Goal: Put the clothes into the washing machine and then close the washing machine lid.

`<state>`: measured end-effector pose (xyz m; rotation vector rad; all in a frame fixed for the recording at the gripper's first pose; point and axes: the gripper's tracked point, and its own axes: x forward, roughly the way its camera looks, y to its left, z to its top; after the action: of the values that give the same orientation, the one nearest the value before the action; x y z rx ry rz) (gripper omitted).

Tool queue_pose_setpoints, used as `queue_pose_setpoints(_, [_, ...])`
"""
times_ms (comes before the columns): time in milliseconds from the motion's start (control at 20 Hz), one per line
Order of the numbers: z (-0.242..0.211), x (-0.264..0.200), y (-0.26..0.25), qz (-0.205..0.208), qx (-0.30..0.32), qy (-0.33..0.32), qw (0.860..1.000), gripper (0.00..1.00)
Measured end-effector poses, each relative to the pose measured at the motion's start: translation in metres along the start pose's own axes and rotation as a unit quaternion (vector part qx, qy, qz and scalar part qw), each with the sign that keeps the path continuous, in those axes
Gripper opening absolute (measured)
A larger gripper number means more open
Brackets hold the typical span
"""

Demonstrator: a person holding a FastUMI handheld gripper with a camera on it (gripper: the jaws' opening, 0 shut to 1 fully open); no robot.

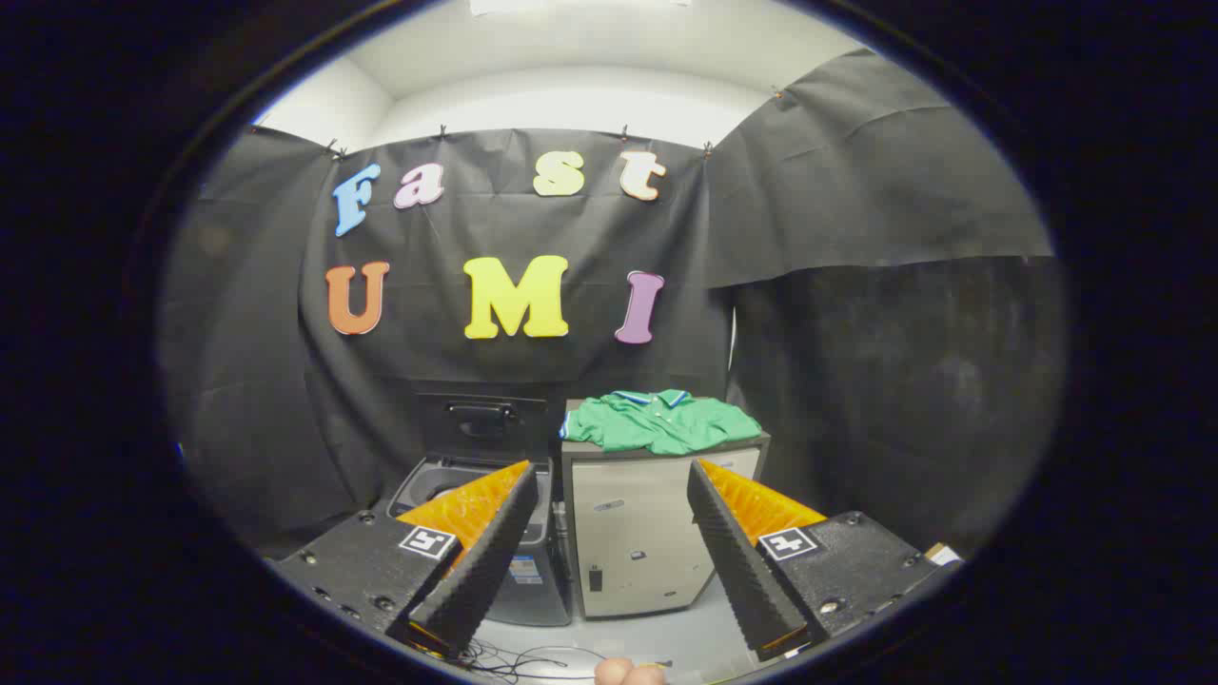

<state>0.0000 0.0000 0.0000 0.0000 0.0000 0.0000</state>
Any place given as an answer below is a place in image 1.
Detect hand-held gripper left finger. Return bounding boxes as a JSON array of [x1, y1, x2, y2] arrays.
[[269, 460, 540, 659]]

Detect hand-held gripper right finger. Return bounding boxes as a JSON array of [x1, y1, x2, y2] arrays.
[[687, 460, 953, 663]]

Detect grey washing machine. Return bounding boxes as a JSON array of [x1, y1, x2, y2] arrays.
[[385, 455, 574, 629]]

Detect dark washing machine lid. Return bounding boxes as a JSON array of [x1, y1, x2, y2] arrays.
[[416, 385, 553, 467]]

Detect green polo shirt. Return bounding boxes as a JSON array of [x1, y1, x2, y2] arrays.
[[560, 388, 764, 456]]

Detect beige cabinet with dark top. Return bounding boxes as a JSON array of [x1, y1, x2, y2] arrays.
[[560, 400, 772, 621]]

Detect black backdrop cloth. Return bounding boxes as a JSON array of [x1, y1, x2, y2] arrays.
[[162, 48, 1067, 562]]

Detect black floor cables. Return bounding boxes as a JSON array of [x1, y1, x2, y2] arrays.
[[457, 639, 610, 682]]

